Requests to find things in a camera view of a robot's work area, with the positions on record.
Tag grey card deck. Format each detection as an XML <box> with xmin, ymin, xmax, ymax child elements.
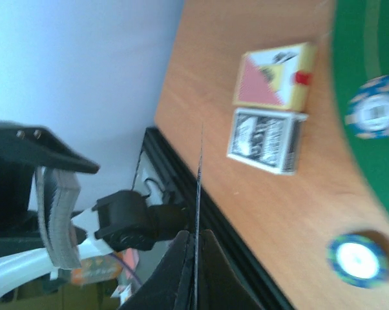
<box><xmin>34</xmin><ymin>167</ymin><xmax>81</xmax><ymax>270</ymax></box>

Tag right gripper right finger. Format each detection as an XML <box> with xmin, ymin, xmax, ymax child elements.
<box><xmin>198</xmin><ymin>230</ymin><xmax>262</xmax><ymax>310</ymax></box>

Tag blue playing card box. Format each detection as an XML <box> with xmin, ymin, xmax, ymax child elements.
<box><xmin>227</xmin><ymin>108</ymin><xmax>308</xmax><ymax>176</ymax></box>

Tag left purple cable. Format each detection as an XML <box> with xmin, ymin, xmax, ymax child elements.
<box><xmin>115</xmin><ymin>251</ymin><xmax>143</xmax><ymax>288</ymax></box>

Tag red white small packets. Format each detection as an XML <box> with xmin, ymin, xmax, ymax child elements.
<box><xmin>110</xmin><ymin>248</ymin><xmax>142</xmax><ymax>301</ymax></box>

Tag round green poker mat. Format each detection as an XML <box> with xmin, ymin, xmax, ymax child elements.
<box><xmin>332</xmin><ymin>0</ymin><xmax>389</xmax><ymax>214</ymax></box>

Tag orange box under table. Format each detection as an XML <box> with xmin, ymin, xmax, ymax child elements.
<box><xmin>70</xmin><ymin>255</ymin><xmax>123</xmax><ymax>286</ymax></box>

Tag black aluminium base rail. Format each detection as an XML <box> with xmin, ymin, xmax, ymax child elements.
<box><xmin>142</xmin><ymin>127</ymin><xmax>294</xmax><ymax>309</ymax></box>

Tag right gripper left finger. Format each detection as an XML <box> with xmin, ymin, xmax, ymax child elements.
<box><xmin>119</xmin><ymin>231</ymin><xmax>195</xmax><ymax>310</ymax></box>

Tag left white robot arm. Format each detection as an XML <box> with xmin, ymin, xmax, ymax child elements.
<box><xmin>0</xmin><ymin>121</ymin><xmax>189</xmax><ymax>299</ymax></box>

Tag red playing card box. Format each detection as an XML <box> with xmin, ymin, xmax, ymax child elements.
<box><xmin>233</xmin><ymin>42</ymin><xmax>317</xmax><ymax>112</ymax></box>

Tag green blue chip stack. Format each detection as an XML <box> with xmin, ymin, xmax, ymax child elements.
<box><xmin>327</xmin><ymin>234</ymin><xmax>389</xmax><ymax>289</ymax></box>

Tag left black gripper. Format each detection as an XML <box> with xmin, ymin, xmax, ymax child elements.
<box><xmin>0</xmin><ymin>121</ymin><xmax>100</xmax><ymax>237</ymax></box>

